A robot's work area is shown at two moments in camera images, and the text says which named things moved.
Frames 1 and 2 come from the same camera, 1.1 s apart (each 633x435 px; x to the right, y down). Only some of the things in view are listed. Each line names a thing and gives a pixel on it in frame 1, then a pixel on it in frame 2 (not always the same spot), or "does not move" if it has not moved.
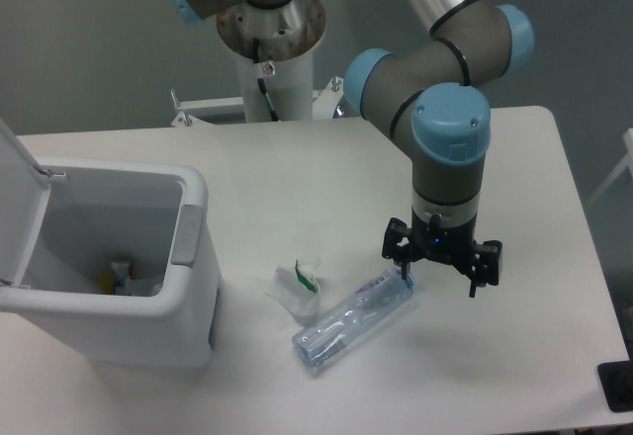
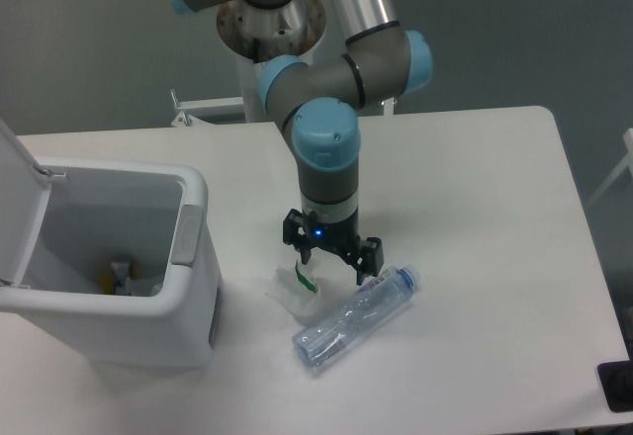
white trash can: [124, 270] does not move
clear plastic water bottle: [326, 333] does not move
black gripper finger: [397, 229] → [293, 233]
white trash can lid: [24, 193] does not move
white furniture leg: [628, 161] does not move
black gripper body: [435, 242] → [342, 236]
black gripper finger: [483, 265] → [367, 259]
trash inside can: [123, 281] does not move
